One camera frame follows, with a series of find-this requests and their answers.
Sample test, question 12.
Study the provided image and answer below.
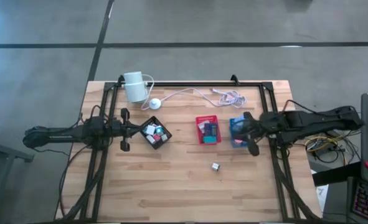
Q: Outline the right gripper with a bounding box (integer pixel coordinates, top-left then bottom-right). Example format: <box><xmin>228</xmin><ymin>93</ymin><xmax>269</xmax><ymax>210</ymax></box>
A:
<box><xmin>233</xmin><ymin>111</ymin><xmax>285</xmax><ymax>157</ymax></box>

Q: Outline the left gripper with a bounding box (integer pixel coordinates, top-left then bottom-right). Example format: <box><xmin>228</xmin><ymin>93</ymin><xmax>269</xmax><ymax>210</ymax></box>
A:
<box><xmin>108</xmin><ymin>107</ymin><xmax>146</xmax><ymax>152</ymax></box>

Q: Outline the blue plastic basket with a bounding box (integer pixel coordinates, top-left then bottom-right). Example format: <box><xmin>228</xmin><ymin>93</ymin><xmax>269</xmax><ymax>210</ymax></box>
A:
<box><xmin>229</xmin><ymin>116</ymin><xmax>257</xmax><ymax>149</ymax></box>

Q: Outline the red plastic basket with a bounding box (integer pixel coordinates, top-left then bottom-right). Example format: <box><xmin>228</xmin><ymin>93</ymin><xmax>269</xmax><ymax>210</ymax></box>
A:
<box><xmin>195</xmin><ymin>114</ymin><xmax>223</xmax><ymax>146</ymax></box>

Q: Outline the white round disc base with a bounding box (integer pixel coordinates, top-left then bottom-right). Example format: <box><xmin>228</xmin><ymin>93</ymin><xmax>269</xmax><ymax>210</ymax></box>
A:
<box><xmin>148</xmin><ymin>98</ymin><xmax>162</xmax><ymax>110</ymax></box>

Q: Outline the black plastic basket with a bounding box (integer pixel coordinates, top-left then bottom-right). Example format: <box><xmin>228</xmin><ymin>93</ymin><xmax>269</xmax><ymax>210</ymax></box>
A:
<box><xmin>139</xmin><ymin>115</ymin><xmax>173</xmax><ymax>151</ymax></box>

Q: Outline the white cylindrical projector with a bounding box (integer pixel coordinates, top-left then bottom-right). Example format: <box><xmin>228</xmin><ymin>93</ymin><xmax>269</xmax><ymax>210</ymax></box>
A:
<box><xmin>123</xmin><ymin>71</ymin><xmax>149</xmax><ymax>104</ymax></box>

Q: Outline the white paper sheet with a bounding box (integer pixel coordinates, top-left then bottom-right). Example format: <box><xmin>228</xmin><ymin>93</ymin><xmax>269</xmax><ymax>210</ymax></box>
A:
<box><xmin>316</xmin><ymin>185</ymin><xmax>329</xmax><ymax>212</ymax></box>

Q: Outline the grey metal stand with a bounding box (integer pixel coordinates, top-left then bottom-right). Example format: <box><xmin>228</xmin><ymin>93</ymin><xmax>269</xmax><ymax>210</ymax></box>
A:
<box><xmin>0</xmin><ymin>136</ymin><xmax>34</xmax><ymax>224</ymax></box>

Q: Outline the pinkish white coiled cable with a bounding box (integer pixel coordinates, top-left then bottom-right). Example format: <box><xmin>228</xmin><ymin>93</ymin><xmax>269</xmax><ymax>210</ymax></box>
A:
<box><xmin>159</xmin><ymin>88</ymin><xmax>247</xmax><ymax>109</ymax></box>

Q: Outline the black aluminium table frame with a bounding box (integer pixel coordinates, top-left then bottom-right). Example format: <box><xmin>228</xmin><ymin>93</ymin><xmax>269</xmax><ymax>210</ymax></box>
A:
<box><xmin>67</xmin><ymin>74</ymin><xmax>320</xmax><ymax>223</ymax></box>

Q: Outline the yellow cable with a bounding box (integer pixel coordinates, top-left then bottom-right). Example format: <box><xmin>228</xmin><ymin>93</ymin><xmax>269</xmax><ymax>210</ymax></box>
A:
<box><xmin>304</xmin><ymin>136</ymin><xmax>331</xmax><ymax>154</ymax></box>

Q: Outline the black cable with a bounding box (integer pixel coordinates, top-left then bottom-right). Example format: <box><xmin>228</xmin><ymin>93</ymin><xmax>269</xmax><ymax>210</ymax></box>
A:
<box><xmin>58</xmin><ymin>144</ymin><xmax>91</xmax><ymax>218</ymax></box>

